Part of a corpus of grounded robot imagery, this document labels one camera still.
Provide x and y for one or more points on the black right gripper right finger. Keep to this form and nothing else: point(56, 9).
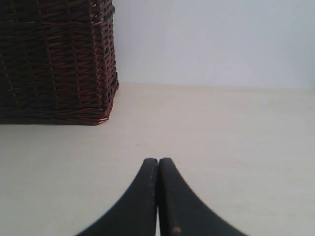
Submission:
point(180, 210)

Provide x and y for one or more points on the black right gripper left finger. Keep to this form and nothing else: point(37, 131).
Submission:
point(135, 213)

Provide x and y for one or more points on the dark brown wicker basket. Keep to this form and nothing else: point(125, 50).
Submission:
point(57, 61)

